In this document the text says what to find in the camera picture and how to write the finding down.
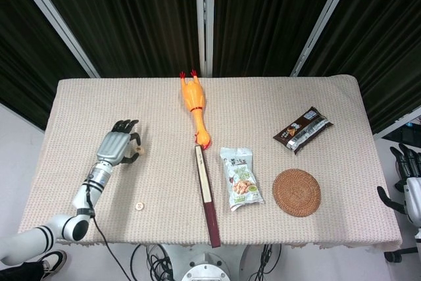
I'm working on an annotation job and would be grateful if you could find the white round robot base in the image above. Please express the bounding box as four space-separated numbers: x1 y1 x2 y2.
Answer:
180 244 233 281

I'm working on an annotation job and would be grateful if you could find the dark red folded fan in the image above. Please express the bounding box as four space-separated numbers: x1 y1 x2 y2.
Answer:
193 144 222 249

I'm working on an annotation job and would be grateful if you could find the black chair base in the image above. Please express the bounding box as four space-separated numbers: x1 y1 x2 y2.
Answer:
384 245 419 263

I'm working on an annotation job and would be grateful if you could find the black curtain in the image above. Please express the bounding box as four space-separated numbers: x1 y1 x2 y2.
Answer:
28 0 202 78
298 0 421 134
0 0 90 130
212 0 350 78

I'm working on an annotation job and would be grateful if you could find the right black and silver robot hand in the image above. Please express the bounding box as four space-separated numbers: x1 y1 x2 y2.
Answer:
376 142 421 220

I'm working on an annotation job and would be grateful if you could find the black and white sneaker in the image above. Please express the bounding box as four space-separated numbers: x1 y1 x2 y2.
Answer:
40 249 68 277

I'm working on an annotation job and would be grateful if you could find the orange rubber chicken toy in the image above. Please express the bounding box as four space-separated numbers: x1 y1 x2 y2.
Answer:
179 69 213 150

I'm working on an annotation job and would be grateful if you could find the black trouser leg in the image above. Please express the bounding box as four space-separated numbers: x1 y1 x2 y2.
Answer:
0 260 45 281

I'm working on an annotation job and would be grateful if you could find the black floor cable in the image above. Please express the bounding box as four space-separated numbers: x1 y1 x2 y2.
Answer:
130 244 147 281
259 244 282 281
146 244 176 281

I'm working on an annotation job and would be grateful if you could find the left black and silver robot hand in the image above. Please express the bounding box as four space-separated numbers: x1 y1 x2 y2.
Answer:
95 118 143 166

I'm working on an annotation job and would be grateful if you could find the beige waffle tablecloth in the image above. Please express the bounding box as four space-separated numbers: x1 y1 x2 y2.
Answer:
18 76 403 251

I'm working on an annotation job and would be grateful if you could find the round woven rattan coaster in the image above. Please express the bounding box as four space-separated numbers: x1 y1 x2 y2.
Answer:
272 168 322 218

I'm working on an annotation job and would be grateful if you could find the aluminium frame post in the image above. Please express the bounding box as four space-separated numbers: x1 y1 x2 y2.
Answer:
372 106 421 138
193 0 215 78
290 0 363 77
9 0 100 78

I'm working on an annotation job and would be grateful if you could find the white peanut snack bag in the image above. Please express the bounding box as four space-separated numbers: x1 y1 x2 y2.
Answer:
219 147 265 212

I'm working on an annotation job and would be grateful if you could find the dark brown snack packet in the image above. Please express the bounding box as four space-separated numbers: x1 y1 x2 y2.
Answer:
272 106 334 155

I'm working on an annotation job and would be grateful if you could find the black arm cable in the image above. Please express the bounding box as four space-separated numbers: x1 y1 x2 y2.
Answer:
85 175 121 281

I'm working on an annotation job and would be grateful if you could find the black flat screen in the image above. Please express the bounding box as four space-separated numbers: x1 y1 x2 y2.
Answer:
383 119 421 145

